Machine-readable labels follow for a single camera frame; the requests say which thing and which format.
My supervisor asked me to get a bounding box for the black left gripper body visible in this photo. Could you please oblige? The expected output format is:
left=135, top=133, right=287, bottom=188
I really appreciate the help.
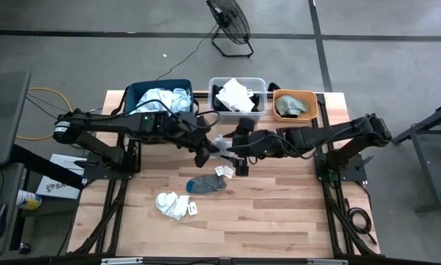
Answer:
left=164, top=111, right=216, bottom=150

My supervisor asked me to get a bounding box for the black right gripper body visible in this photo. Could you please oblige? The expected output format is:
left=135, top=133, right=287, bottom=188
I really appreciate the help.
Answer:
left=230, top=129, right=281, bottom=160

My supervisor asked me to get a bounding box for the grey sock with blue toe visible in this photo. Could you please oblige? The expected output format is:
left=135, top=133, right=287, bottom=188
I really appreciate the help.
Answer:
left=186, top=173, right=227, bottom=195

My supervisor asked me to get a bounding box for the white cotton garment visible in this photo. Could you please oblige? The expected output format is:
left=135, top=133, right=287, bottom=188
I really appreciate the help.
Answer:
left=215, top=77, right=256, bottom=113

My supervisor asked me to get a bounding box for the pale patterned shirt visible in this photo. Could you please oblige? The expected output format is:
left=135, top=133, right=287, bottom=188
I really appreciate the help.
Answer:
left=130, top=87, right=192, bottom=116

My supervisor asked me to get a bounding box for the sage green sock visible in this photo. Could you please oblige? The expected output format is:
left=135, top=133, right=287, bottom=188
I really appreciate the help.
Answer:
left=275, top=94, right=308, bottom=118

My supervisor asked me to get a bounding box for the white sock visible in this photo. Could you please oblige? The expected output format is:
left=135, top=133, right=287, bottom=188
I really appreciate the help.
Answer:
left=155, top=191, right=191, bottom=222

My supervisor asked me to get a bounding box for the clear plastic bin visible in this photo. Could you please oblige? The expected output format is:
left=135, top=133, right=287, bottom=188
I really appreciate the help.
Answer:
left=207, top=76, right=268, bottom=124

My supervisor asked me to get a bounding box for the navy white-striped fabric basket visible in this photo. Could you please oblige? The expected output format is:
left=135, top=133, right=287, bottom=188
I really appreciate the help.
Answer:
left=123, top=79, right=200, bottom=128

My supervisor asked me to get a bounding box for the orange plastic bin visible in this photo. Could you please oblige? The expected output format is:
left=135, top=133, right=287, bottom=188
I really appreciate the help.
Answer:
left=272, top=88, right=320, bottom=124

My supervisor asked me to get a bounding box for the black floor fan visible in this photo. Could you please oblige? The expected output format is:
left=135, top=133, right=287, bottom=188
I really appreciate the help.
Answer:
left=205, top=0, right=255, bottom=59

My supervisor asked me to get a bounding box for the white printed paper sheet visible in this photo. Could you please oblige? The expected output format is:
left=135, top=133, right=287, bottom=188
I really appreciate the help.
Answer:
left=35, top=153, right=88, bottom=200

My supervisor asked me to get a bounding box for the white and yellow can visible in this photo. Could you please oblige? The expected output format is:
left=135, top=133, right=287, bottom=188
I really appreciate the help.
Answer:
left=15, top=189, right=43, bottom=211

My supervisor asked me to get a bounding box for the dark grey metal stand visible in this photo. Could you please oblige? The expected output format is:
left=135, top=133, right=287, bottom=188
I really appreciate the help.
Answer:
left=391, top=101, right=441, bottom=215

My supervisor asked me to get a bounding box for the dark grey monitor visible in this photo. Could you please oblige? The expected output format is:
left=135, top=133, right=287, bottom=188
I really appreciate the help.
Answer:
left=0, top=71, right=32, bottom=169

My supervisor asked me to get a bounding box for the grey side desk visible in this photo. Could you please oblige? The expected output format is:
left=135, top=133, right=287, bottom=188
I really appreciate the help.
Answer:
left=0, top=161, right=26, bottom=258

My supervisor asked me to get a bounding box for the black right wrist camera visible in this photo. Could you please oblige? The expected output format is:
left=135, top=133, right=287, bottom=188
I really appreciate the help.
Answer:
left=236, top=116, right=256, bottom=136

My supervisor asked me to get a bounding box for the black fan cable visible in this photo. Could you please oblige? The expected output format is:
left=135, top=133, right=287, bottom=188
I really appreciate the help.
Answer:
left=155, top=22, right=220, bottom=81

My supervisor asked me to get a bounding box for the black table frame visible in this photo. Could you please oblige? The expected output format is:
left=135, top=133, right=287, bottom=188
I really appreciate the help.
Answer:
left=67, top=90, right=382, bottom=265

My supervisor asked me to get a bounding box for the coiled black cable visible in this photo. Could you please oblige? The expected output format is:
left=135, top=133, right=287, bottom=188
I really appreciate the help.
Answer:
left=343, top=198, right=378, bottom=246

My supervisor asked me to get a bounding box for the yellow extension cable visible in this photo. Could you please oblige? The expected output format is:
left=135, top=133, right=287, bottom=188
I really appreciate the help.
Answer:
left=0, top=62, right=74, bottom=141

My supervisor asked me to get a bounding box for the black slanted frame strut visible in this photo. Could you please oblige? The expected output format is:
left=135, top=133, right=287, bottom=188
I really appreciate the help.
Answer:
left=9, top=144, right=85, bottom=191

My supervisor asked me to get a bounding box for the black floor cable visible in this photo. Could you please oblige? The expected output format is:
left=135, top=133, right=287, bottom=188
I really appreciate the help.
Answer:
left=24, top=93, right=74, bottom=122

